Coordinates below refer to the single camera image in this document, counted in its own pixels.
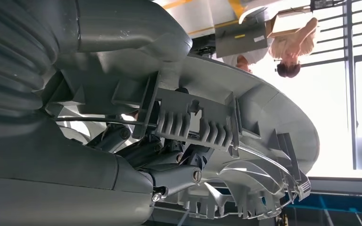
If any white boat-shaped plastic part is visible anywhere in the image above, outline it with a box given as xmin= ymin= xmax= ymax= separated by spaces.
xmin=239 ymin=5 xmax=277 ymax=25

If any grey laptop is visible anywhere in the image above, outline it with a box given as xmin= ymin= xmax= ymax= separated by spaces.
xmin=214 ymin=19 xmax=269 ymax=59

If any person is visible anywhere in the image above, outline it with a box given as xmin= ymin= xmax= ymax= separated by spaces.
xmin=222 ymin=37 xmax=274 ymax=74
xmin=268 ymin=17 xmax=321 ymax=79

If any brown cardboard box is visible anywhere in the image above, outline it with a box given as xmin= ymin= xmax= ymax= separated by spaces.
xmin=265 ymin=9 xmax=314 ymax=39

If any black equipment case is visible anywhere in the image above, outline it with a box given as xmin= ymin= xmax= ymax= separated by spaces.
xmin=310 ymin=0 xmax=336 ymax=10

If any dark window frame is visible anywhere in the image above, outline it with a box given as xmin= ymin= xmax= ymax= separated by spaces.
xmin=299 ymin=0 xmax=362 ymax=170

